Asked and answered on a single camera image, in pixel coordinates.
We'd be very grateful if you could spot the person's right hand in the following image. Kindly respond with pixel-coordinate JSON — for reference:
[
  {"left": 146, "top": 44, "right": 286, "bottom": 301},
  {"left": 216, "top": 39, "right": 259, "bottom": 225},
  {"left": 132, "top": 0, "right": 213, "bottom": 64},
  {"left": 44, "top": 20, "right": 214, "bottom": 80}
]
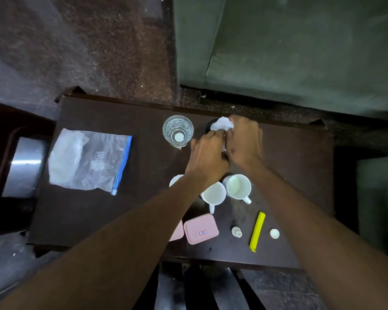
[{"left": 225, "top": 114, "right": 266, "bottom": 174}]

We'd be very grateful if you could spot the person's right forearm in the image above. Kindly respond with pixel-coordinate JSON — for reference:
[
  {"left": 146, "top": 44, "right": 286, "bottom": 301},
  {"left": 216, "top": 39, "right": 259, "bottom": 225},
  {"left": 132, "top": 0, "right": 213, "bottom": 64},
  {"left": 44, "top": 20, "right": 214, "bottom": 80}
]
[{"left": 244, "top": 160, "right": 388, "bottom": 310}]

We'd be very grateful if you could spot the person's left hand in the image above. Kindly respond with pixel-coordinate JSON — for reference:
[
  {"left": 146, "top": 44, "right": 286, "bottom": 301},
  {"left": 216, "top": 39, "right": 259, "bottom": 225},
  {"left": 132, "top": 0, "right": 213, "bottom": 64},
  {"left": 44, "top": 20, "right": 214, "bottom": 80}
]
[{"left": 184, "top": 128, "right": 231, "bottom": 188}]

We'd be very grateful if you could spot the white cotton wad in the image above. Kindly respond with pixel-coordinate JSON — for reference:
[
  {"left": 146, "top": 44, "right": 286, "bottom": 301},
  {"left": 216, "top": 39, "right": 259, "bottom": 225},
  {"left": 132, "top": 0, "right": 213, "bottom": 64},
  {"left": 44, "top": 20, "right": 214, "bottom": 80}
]
[{"left": 48, "top": 129, "right": 89, "bottom": 188}]

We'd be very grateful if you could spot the clear drinking glass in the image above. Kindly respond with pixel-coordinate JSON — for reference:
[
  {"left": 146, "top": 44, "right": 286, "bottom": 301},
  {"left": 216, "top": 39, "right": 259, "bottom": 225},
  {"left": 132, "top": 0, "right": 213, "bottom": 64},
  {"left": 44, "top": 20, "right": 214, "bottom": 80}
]
[{"left": 162, "top": 115, "right": 194, "bottom": 149}]

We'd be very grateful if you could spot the white tissue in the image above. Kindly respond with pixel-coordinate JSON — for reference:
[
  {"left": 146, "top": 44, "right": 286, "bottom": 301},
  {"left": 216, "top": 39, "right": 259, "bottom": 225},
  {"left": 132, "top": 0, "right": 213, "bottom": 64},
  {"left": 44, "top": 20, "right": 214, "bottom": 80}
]
[{"left": 210, "top": 116, "right": 235, "bottom": 153}]

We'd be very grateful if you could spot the green sofa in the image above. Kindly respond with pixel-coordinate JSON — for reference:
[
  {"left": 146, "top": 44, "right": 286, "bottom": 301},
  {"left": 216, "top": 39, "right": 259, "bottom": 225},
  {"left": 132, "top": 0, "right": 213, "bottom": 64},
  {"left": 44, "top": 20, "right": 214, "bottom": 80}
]
[{"left": 173, "top": 0, "right": 388, "bottom": 124}]

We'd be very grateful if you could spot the yellow plastic bag clip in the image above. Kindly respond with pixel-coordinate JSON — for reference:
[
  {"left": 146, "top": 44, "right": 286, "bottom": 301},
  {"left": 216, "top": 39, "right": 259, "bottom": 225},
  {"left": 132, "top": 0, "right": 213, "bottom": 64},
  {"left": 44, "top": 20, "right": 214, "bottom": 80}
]
[{"left": 249, "top": 212, "right": 266, "bottom": 253}]

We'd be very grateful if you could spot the person's left forearm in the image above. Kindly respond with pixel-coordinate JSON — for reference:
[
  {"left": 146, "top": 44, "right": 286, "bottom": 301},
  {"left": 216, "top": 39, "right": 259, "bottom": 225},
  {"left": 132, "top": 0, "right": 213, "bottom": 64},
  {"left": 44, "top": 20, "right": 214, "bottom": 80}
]
[{"left": 0, "top": 172, "right": 214, "bottom": 310}]

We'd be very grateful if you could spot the black round container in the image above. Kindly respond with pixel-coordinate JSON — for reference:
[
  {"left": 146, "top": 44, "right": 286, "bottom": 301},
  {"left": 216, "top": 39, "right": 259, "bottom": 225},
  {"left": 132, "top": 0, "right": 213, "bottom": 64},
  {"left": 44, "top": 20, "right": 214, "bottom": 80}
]
[{"left": 205, "top": 118, "right": 221, "bottom": 135}]

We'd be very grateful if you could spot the shiny steel bin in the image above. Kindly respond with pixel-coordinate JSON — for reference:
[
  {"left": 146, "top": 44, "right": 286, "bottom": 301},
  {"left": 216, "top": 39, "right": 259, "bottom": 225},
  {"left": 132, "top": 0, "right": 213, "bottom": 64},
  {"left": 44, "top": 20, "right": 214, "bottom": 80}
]
[{"left": 1, "top": 136, "right": 50, "bottom": 199}]

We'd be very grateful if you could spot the pink lidded box with label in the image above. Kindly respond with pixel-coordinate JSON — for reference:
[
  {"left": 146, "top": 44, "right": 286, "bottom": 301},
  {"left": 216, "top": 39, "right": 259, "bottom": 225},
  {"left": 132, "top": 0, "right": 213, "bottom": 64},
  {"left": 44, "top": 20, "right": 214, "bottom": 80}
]
[{"left": 183, "top": 213, "right": 220, "bottom": 245}]

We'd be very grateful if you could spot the clear zip bag blue seal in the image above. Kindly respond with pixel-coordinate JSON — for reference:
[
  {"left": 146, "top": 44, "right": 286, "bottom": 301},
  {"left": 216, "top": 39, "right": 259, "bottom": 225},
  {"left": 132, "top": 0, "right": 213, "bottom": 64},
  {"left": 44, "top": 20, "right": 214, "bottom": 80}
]
[{"left": 48, "top": 128, "right": 132, "bottom": 196}]

